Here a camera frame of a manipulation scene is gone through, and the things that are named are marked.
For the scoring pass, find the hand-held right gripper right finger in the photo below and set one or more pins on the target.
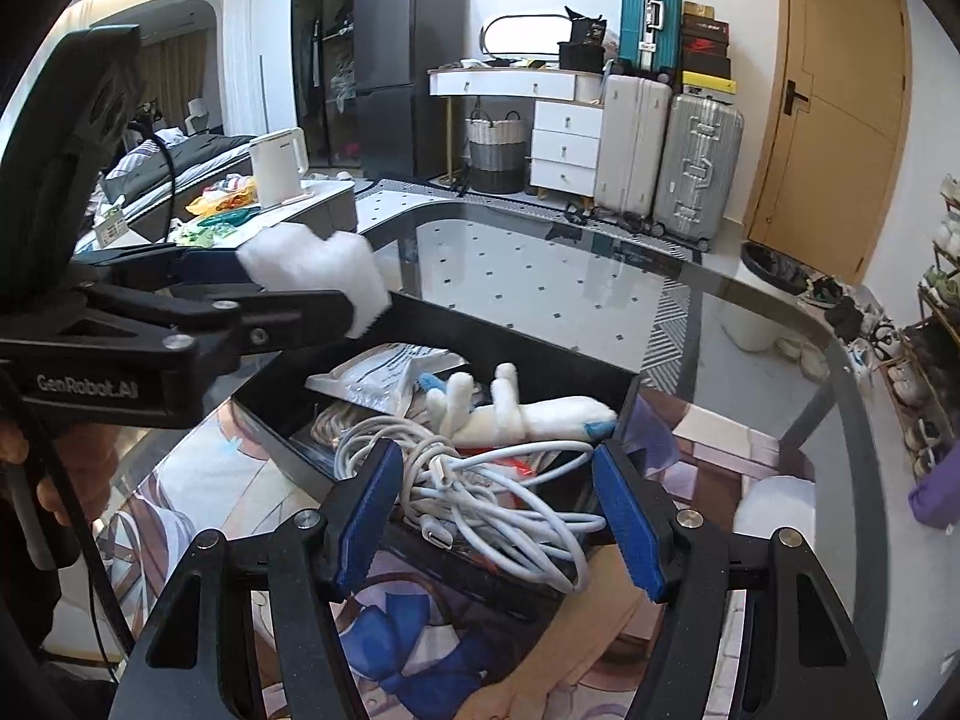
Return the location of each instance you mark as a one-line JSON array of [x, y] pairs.
[[630, 525]]

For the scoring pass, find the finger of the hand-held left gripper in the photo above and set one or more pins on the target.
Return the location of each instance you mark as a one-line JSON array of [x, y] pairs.
[[210, 270], [300, 315]]

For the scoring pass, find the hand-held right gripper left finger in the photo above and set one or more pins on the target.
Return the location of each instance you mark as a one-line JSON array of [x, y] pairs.
[[360, 521]]

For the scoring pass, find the white cotton wad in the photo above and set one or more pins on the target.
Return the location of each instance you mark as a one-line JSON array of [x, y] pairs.
[[315, 270]]

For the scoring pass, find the clear zip bag white contents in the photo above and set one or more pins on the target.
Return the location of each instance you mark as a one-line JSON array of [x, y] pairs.
[[375, 375]]

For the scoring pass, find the white plush toy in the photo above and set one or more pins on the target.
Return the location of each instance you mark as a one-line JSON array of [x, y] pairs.
[[540, 420]]

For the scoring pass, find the black divided organizer box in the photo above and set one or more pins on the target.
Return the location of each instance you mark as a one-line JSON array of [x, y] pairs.
[[525, 337]]

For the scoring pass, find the person's left hand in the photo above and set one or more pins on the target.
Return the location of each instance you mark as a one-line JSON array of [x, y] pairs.
[[60, 502]]

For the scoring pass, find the colourful snack packets pile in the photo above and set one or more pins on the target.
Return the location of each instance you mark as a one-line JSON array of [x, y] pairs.
[[217, 206]]

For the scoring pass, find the cream rolled webbing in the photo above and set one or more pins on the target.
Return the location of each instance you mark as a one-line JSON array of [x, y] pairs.
[[330, 427]]

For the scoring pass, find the bed with dark bedding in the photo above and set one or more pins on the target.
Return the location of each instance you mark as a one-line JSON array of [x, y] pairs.
[[202, 157]]

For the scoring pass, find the grey side table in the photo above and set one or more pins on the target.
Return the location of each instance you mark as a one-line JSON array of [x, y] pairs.
[[330, 202]]

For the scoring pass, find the white electric kettle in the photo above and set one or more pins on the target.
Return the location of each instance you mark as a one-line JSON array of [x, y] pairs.
[[274, 165]]

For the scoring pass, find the printed cartoon desk mat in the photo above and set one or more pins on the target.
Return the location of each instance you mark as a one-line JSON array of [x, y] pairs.
[[420, 630]]

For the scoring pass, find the brown curtain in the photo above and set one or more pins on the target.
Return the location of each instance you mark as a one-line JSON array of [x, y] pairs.
[[172, 79]]

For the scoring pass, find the black white patterned rug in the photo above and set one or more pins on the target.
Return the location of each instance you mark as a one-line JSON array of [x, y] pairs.
[[525, 270]]

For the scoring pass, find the open wardrobe with clothes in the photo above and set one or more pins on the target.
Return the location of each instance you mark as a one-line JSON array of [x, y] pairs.
[[326, 52]]

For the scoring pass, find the grey white woven basket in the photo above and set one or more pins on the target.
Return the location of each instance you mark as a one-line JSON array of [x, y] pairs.
[[495, 157]]

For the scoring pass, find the white trash bin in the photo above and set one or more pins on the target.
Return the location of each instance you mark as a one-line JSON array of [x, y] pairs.
[[757, 307]]

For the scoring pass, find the black refrigerator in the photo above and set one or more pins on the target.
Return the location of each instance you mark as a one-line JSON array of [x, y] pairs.
[[405, 75]]

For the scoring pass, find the loose sneakers cluster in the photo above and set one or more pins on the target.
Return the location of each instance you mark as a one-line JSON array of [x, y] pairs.
[[840, 307]]

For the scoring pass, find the white vanity desk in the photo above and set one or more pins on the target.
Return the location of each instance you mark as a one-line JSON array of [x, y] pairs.
[[562, 142]]

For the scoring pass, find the rows of assorted shoes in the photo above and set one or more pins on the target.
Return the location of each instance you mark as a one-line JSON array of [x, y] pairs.
[[930, 390]]

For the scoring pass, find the oval vanity mirror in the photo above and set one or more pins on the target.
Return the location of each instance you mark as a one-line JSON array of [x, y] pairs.
[[521, 34]]

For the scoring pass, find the wooden shoe rack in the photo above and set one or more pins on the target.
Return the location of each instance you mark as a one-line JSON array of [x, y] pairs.
[[926, 315]]

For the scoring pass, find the silver ribbed suitcase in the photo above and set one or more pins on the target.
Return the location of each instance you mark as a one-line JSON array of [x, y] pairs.
[[697, 165]]

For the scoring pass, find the white hard suitcase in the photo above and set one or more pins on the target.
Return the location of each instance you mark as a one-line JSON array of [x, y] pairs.
[[630, 150]]

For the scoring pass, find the black bag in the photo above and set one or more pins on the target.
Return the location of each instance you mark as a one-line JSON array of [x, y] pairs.
[[581, 52]]

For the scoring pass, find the yellow black shoe box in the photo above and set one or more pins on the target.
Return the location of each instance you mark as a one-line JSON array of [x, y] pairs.
[[709, 82]]

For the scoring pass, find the teal hard suitcase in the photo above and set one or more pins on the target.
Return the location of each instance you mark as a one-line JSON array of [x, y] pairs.
[[651, 19]]

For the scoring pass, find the tan wooden door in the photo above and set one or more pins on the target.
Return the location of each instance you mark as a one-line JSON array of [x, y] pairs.
[[832, 112]]

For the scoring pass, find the plain black shoe box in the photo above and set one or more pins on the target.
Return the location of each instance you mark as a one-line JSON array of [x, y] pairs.
[[706, 64]]

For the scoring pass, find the black red logo shoe box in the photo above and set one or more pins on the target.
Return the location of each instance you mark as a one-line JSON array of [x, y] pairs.
[[706, 37]]

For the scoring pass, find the tan cardboard shoe box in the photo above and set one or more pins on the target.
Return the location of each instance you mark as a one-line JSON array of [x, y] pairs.
[[705, 10]]

